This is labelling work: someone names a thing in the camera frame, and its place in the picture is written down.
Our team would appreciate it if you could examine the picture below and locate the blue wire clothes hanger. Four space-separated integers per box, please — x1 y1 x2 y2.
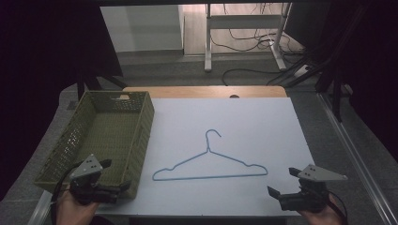
151 128 269 182

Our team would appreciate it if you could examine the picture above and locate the black floor cable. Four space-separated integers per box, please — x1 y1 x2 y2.
221 67 284 87

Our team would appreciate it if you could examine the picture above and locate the aluminium rail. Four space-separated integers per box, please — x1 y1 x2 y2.
316 92 398 225

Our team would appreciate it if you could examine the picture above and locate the black metal stand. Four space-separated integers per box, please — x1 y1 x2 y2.
314 59 355 124
75 69 129 101

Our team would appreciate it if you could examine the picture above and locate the black hanging desk cable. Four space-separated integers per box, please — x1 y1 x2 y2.
209 3 303 54

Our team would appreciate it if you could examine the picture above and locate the white cabinet panel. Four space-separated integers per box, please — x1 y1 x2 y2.
99 4 186 53

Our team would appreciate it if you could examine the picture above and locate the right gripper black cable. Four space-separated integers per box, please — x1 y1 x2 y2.
327 189 349 225

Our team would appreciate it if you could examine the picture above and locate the white power strip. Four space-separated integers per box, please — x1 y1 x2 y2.
293 64 312 79

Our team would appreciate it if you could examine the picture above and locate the person's left hand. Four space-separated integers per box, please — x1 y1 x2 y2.
55 187 101 225

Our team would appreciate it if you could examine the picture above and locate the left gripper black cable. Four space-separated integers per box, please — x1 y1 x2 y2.
50 162 83 225

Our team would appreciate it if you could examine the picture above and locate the white metal desk frame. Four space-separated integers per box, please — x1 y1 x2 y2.
203 3 294 73

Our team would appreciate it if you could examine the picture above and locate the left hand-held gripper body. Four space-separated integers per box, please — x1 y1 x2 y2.
68 153 122 206

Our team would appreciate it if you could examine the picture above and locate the white board sheet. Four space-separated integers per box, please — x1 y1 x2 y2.
94 97 315 218

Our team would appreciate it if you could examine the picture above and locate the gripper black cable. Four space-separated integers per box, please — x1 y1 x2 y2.
327 189 349 225
50 162 83 225

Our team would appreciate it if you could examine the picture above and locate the person's right hand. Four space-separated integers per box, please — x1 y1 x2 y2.
296 194 345 225

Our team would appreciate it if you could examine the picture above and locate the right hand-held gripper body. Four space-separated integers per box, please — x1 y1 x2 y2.
278 164 349 214

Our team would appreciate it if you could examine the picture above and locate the wooden table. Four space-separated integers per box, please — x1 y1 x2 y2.
122 85 288 99

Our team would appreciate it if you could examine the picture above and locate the green woven plastic basket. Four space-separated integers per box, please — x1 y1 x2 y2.
33 90 156 201

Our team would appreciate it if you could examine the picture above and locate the dark curtain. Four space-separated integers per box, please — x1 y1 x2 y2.
283 0 398 154
0 0 124 201

